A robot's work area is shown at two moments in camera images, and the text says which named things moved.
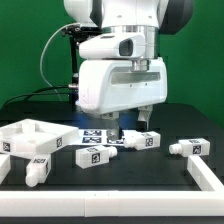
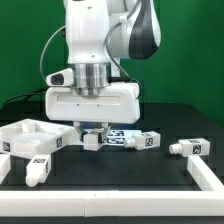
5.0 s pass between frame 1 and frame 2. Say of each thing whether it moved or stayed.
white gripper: moved
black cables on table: stayed
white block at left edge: stayed
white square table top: stayed
